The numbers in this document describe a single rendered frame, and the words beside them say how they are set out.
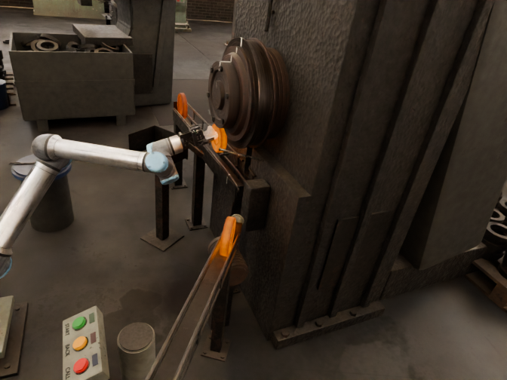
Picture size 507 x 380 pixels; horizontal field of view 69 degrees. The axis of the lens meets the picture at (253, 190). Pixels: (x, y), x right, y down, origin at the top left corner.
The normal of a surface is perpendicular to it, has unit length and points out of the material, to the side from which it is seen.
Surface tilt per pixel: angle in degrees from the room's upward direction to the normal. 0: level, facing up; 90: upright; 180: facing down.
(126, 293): 0
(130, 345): 0
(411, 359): 0
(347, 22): 90
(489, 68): 90
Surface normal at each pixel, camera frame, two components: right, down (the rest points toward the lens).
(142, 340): 0.12, -0.84
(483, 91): 0.40, 0.52
